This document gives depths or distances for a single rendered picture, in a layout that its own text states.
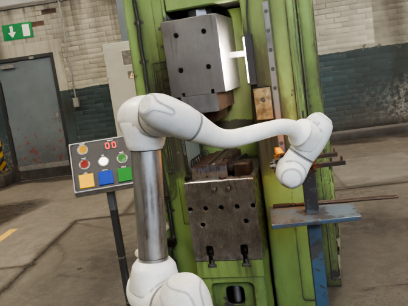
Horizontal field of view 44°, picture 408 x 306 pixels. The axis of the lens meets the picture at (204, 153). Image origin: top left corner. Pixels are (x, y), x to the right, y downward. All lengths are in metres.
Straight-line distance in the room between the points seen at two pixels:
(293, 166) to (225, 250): 1.09
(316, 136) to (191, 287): 0.68
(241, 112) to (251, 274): 0.98
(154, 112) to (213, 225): 1.36
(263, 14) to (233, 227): 1.13
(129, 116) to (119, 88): 6.52
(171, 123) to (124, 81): 6.63
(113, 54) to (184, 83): 5.51
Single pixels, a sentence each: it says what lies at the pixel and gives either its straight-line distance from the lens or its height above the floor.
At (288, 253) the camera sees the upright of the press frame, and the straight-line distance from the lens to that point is 2.95.
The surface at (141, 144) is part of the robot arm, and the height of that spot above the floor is 1.29.
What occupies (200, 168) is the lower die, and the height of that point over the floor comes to 0.97.
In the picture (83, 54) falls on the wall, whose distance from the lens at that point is 8.96.
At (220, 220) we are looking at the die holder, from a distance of 2.73.
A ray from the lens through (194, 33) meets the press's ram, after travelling 2.68.
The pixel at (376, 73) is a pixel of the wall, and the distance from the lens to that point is 8.84.
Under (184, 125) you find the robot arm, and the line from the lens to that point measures 1.53.
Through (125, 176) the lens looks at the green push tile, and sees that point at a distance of 2.71.
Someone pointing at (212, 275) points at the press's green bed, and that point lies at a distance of 2.87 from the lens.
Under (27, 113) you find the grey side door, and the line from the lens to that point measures 9.37.
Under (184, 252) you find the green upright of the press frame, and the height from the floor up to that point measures 0.44.
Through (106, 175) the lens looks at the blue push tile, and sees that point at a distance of 2.72.
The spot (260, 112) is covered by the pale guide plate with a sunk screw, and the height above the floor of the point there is 1.23.
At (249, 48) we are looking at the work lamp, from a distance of 2.72.
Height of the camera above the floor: 1.49
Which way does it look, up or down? 9 degrees down
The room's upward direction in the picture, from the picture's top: 8 degrees counter-clockwise
